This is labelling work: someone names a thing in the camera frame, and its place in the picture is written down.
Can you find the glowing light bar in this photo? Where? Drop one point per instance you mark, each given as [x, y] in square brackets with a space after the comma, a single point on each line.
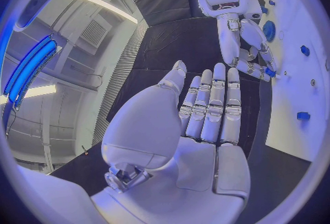
[33, 67]

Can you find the white task board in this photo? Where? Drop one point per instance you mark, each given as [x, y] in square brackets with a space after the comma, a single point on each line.
[296, 87]

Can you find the small blue peg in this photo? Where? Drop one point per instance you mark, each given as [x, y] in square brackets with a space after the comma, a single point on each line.
[271, 2]

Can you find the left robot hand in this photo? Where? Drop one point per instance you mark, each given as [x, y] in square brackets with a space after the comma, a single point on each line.
[165, 166]

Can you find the blue block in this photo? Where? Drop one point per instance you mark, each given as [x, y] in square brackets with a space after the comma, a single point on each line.
[303, 116]

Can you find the blue gear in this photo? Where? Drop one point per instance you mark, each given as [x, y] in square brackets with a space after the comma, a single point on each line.
[269, 31]

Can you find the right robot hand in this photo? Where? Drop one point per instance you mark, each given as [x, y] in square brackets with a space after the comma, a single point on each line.
[229, 42]

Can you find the blue plug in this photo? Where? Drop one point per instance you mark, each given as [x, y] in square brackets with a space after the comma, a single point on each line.
[305, 50]

